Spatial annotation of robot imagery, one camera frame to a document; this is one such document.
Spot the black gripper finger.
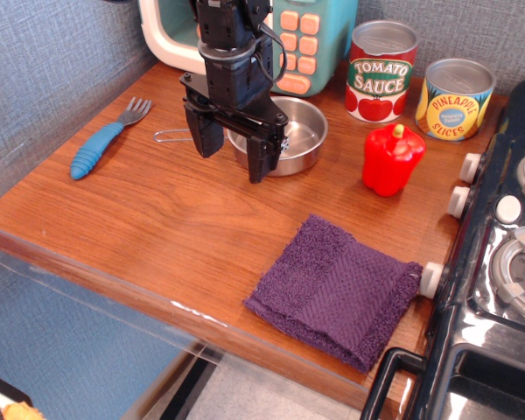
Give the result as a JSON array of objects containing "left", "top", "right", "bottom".
[
  {"left": 247, "top": 136, "right": 281, "bottom": 184},
  {"left": 184, "top": 101, "right": 224, "bottom": 158}
]

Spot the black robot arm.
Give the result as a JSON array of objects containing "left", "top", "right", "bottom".
[{"left": 180, "top": 1, "right": 289, "bottom": 184}]

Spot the tomato sauce can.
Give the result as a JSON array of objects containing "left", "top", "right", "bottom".
[{"left": 345, "top": 20, "right": 419, "bottom": 123}]

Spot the purple cloth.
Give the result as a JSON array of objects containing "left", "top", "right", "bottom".
[{"left": 244, "top": 215, "right": 423, "bottom": 373}]

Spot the black cable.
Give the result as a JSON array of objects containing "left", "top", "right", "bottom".
[{"left": 257, "top": 22, "right": 289, "bottom": 84}]

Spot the silver pan with wire handle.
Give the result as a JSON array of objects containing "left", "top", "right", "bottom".
[{"left": 153, "top": 96, "right": 328, "bottom": 177}]

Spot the black oven door handle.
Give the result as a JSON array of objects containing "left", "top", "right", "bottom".
[{"left": 360, "top": 347, "right": 427, "bottom": 420}]

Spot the black toy stove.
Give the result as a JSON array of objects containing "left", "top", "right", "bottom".
[{"left": 400, "top": 80, "right": 525, "bottom": 419}]

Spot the blue handled fork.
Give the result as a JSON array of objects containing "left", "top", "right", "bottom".
[{"left": 70, "top": 97, "right": 152, "bottom": 180}]

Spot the white stove knob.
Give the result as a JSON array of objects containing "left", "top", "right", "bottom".
[
  {"left": 419, "top": 262, "right": 445, "bottom": 299},
  {"left": 447, "top": 186, "right": 470, "bottom": 219},
  {"left": 459, "top": 153, "right": 483, "bottom": 184}
]

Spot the red toy bell pepper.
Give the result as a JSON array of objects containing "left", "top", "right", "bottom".
[{"left": 362, "top": 123, "right": 426, "bottom": 197}]

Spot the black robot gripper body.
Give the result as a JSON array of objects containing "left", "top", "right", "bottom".
[{"left": 180, "top": 45, "right": 288, "bottom": 151}]

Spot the teal toy microwave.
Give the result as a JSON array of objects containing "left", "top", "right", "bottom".
[{"left": 138, "top": 0, "right": 359, "bottom": 97}]

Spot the pineapple slices can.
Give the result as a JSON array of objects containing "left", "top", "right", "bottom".
[{"left": 415, "top": 58, "right": 496, "bottom": 142}]

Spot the white stove button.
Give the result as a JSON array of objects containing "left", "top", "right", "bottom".
[{"left": 495, "top": 195, "right": 522, "bottom": 224}]

